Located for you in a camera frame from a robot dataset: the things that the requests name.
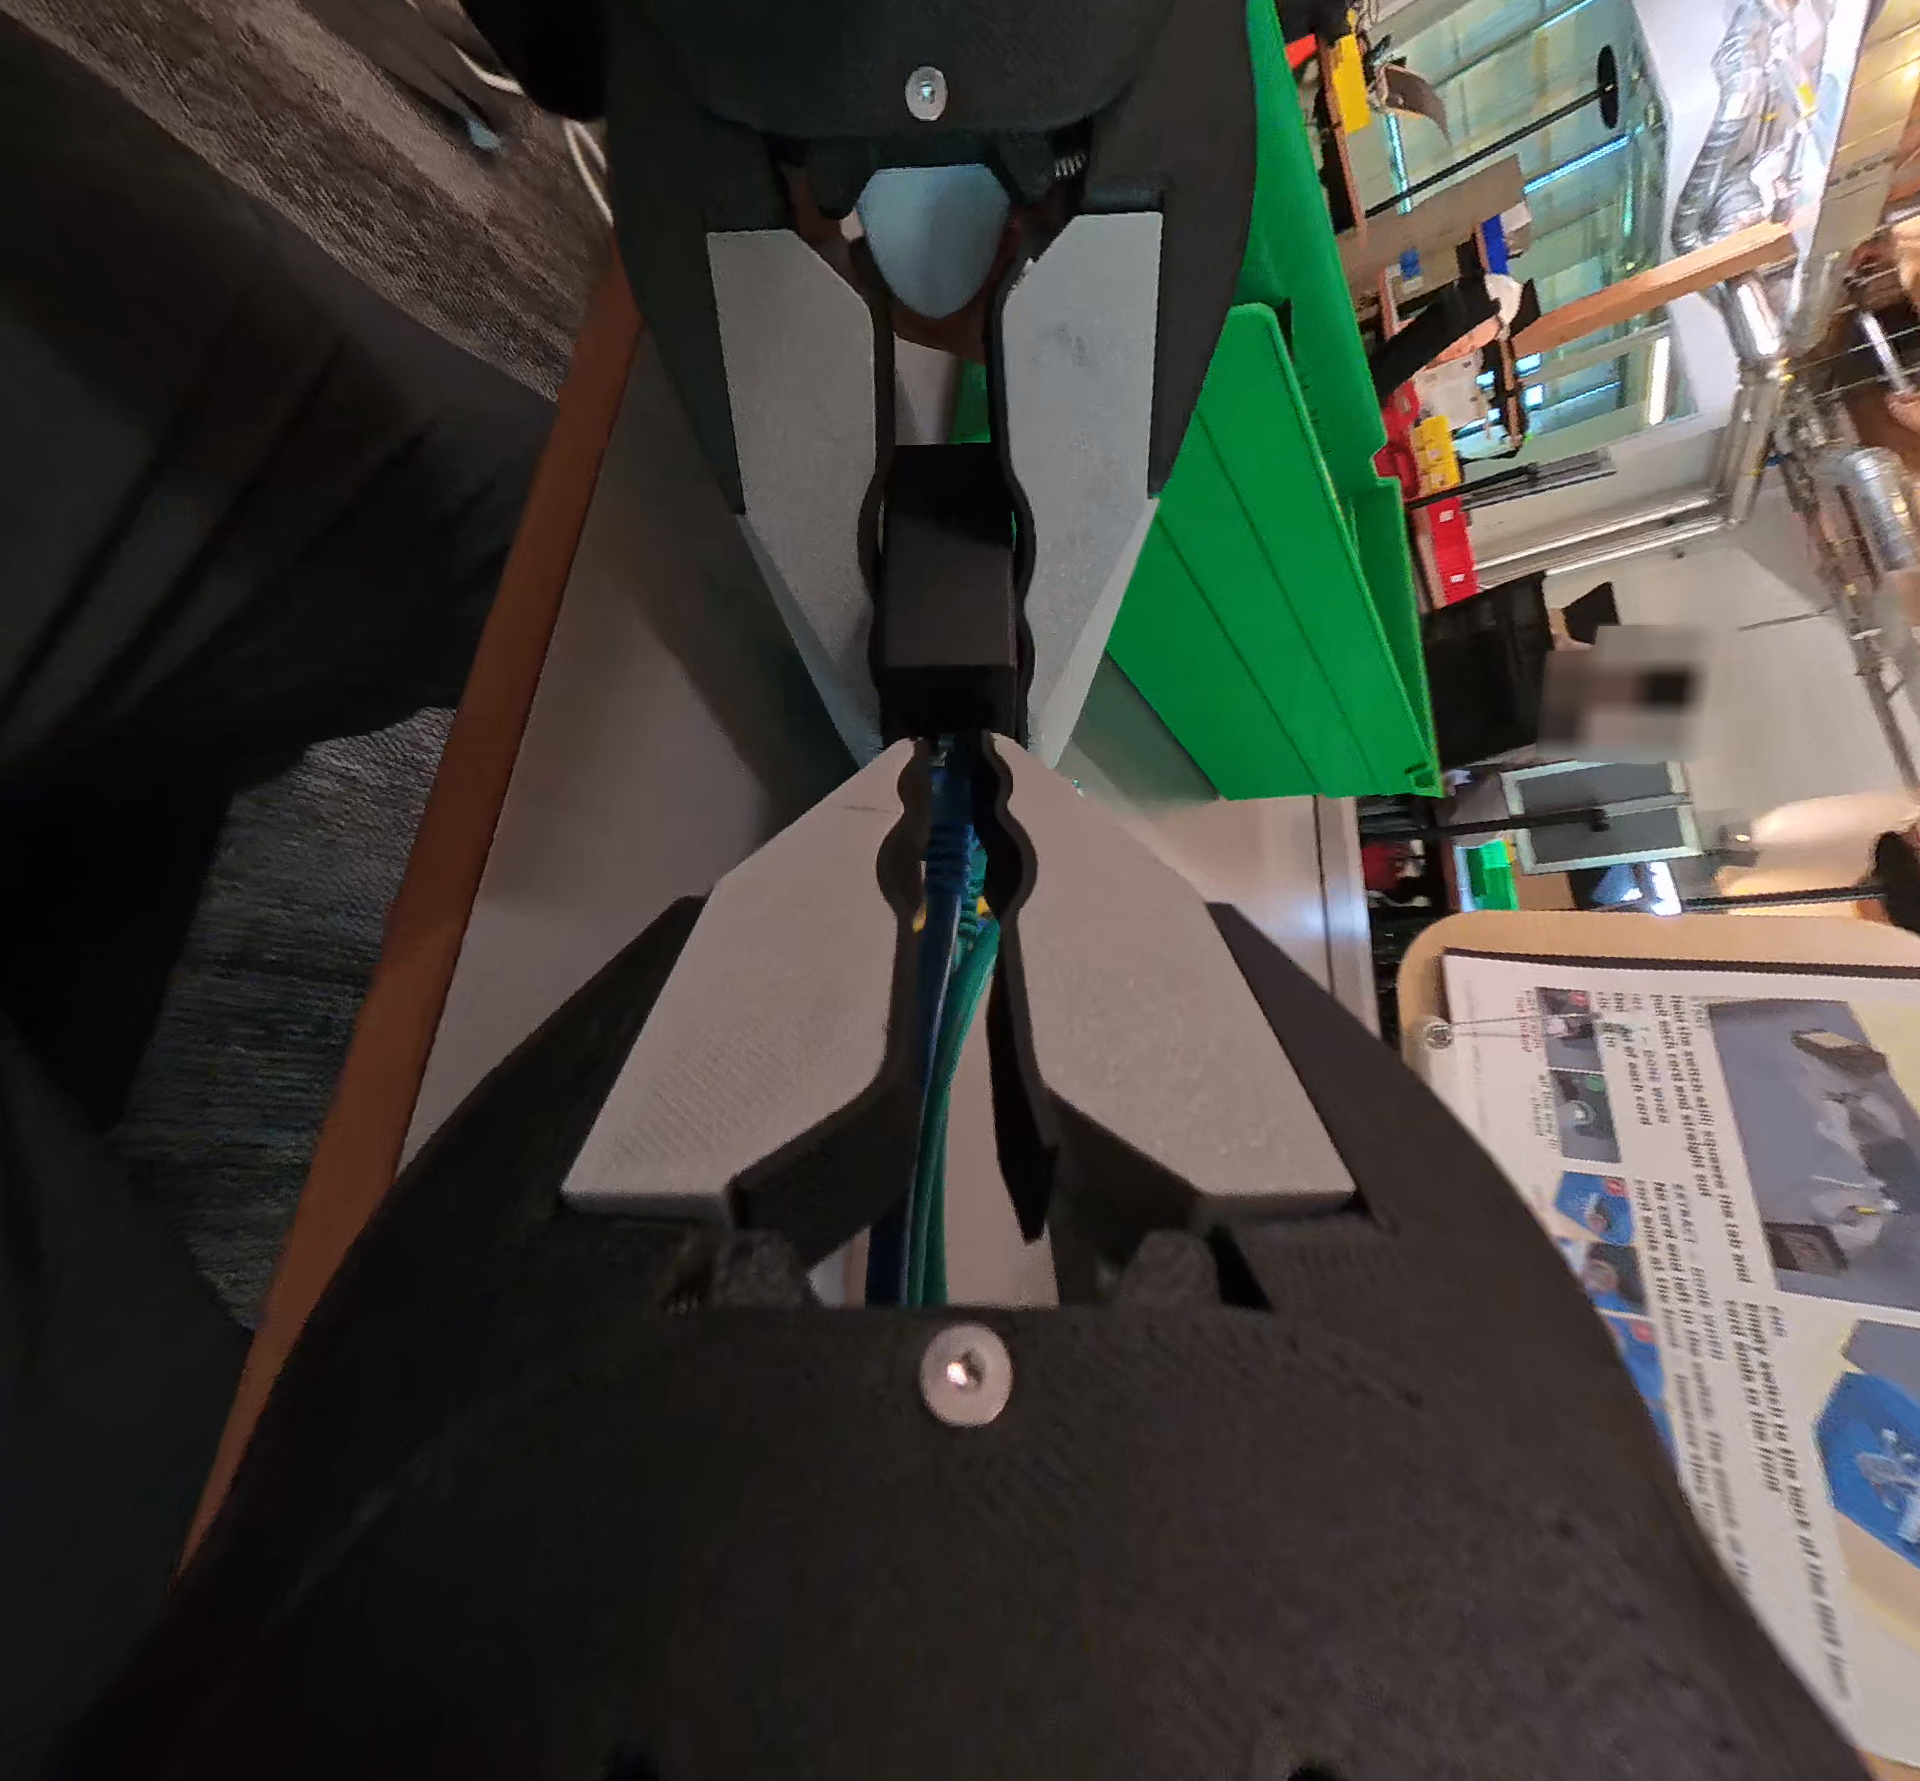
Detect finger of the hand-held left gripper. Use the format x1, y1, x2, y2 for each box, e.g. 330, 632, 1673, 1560
989, 211, 1169, 766
706, 227, 901, 762

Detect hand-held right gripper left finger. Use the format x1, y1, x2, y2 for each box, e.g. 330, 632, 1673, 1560
558, 736, 934, 1268

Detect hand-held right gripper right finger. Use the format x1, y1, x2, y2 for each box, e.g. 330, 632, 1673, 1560
981, 736, 1362, 1238

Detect green ethernet cable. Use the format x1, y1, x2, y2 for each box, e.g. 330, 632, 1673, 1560
900, 881, 1002, 1310

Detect black network switch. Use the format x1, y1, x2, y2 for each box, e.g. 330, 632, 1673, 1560
874, 441, 1030, 740

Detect green plastic bin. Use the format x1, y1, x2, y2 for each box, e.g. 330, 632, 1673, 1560
1073, 0, 1445, 803

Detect blue ethernet cable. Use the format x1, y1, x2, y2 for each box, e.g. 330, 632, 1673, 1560
862, 736, 982, 1310

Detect silver duct pipe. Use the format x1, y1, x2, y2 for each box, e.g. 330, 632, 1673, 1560
1666, 0, 1920, 522

